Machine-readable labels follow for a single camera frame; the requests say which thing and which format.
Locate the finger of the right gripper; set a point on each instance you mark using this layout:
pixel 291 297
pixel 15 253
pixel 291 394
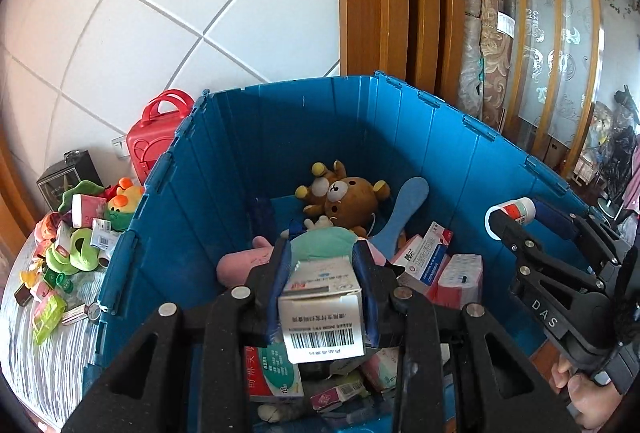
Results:
pixel 594 238
pixel 563 284

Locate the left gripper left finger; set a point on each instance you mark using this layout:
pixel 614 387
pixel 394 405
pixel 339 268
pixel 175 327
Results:
pixel 183 370

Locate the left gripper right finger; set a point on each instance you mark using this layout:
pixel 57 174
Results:
pixel 496 386

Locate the white red small bottle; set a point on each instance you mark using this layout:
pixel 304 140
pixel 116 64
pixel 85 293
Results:
pixel 521 210

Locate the large Peppa pig plush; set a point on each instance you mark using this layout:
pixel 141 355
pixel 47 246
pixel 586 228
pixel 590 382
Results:
pixel 272 264

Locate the purple white medicine box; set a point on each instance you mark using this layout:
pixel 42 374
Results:
pixel 91 312

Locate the white barcode medicine box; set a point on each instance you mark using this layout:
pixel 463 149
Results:
pixel 320 311

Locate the green wet wipes pack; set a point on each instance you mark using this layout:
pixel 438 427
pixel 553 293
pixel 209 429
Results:
pixel 47 315

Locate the green frog plush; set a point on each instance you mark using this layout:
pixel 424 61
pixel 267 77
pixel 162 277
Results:
pixel 72 251

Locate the person right hand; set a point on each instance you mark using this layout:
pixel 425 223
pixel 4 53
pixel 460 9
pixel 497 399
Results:
pixel 594 404

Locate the red green toothpaste box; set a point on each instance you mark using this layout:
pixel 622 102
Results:
pixel 269 376

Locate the blue shoehorn paddle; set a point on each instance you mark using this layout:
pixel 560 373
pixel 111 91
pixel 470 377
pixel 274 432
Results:
pixel 409 199

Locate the green yellow duck plush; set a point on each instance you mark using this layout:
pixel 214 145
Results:
pixel 120 209

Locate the brown bear plush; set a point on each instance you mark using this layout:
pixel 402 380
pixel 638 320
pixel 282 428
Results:
pixel 347 201

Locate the yellow duck snowball clamp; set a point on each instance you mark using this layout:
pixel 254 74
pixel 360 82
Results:
pixel 30 276

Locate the white tissue pack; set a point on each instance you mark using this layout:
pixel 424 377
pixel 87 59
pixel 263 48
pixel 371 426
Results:
pixel 85 208

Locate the blue plastic storage crate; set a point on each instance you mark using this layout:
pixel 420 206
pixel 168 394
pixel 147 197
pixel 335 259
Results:
pixel 193 283

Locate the orange pink pig plush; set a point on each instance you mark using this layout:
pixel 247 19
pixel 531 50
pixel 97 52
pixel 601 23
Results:
pixel 46 229

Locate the green felt leaf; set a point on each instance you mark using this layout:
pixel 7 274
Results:
pixel 85 186

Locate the black coffee cup gift box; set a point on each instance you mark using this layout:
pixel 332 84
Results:
pixel 75 166

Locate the red toy suitcase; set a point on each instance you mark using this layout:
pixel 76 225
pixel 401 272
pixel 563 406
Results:
pixel 151 136

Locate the rolled carpet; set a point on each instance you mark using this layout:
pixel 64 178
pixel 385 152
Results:
pixel 483 87

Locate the wooden glass partition screen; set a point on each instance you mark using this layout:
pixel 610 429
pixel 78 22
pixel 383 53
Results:
pixel 553 65

